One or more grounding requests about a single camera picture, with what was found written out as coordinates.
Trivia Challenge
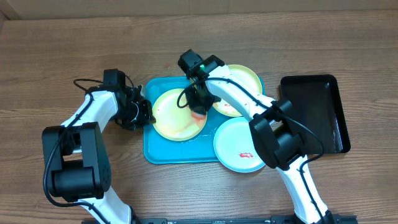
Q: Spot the green and red sponge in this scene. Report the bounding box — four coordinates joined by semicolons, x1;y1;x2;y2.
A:
192;111;207;123

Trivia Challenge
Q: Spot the green plate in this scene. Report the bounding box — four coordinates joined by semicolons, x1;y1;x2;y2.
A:
190;64;264;118
152;88;207;141

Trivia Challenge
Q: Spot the light blue plate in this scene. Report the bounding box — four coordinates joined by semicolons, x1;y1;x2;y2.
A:
213;117;266;173

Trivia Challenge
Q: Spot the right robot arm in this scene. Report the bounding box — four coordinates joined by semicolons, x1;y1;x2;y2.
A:
178;49;335;223

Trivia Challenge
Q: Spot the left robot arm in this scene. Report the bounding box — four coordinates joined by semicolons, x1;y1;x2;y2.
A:
42;69;155;223

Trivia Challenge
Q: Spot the teal plastic serving tray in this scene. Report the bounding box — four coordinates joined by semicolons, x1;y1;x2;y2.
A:
143;77;230;164

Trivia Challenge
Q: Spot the black rectangular tray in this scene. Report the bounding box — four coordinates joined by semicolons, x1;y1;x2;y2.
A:
280;74;351;154

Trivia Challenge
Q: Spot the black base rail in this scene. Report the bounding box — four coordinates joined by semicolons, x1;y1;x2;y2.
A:
132;215;358;224

